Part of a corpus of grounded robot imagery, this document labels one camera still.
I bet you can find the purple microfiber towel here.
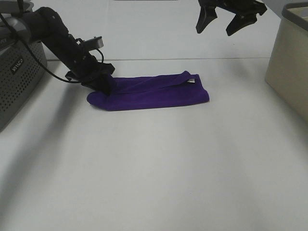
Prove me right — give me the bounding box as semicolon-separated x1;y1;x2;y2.
87;71;210;111

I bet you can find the beige plastic storage bin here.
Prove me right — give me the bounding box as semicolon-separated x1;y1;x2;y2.
265;1;308;121

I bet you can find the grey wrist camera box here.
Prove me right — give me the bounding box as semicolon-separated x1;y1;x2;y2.
77;36;104;51

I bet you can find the grey perforated plastic basket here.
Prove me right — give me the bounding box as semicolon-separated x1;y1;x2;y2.
0;0;47;132

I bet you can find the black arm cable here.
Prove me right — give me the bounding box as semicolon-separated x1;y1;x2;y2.
0;13;81;84

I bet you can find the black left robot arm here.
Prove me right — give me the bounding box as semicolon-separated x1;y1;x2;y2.
0;7;116;95

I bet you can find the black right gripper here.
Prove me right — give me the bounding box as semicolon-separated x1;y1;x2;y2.
195;0;267;36

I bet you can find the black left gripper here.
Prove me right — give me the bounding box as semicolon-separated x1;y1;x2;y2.
66;61;116;95

